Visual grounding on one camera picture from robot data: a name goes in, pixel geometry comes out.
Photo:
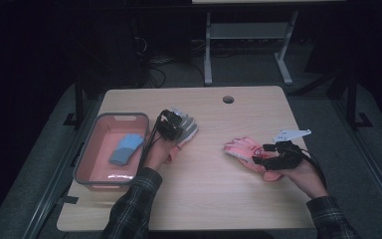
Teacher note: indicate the grey metal floor rail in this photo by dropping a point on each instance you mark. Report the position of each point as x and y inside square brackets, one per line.
[51, 186]
[371, 159]

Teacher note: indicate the pink basin with grey rim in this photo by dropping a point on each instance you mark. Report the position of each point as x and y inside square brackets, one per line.
[102, 166]

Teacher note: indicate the pink glove with grey palm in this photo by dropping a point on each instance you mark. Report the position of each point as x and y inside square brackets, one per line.
[189, 127]

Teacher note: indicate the black tape strip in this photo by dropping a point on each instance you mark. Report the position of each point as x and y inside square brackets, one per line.
[70, 199]

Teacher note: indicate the person's right hand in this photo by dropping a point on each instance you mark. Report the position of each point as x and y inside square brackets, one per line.
[306, 179]

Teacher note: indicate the pink printed ski glove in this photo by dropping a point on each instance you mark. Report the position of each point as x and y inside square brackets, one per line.
[242, 147]

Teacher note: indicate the person's left hand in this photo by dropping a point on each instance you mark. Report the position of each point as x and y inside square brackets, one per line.
[157, 152]

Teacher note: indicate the white metal table frame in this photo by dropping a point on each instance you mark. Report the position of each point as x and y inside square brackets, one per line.
[247, 31]

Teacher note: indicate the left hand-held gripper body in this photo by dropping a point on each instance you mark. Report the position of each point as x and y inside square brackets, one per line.
[168, 130]

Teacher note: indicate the black metal stand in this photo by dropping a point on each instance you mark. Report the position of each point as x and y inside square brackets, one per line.
[79, 99]
[353, 99]

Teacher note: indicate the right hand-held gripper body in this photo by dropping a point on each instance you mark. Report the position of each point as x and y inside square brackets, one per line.
[288, 156]

